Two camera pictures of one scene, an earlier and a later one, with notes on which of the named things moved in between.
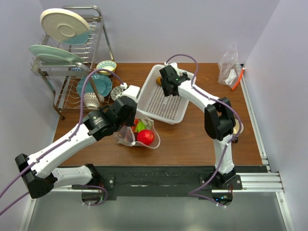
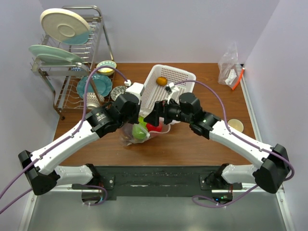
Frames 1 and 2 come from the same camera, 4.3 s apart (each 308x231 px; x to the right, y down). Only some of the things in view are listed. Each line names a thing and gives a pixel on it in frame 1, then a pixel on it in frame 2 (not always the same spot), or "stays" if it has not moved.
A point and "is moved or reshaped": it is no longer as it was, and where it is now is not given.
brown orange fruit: x=159 y=80 stays
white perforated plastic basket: x=153 y=103 stays
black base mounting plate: x=134 y=182 stays
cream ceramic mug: x=236 y=130 stays
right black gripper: x=167 y=94 → x=160 y=109
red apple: x=145 y=136 → x=151 y=127
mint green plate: x=47 y=54 stays
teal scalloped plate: x=96 y=83 stays
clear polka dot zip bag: x=143 y=132 is moved or reshaped
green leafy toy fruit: x=140 y=126 → x=141 y=120
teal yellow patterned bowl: x=109 y=65 stays
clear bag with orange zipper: x=230 y=71 stays
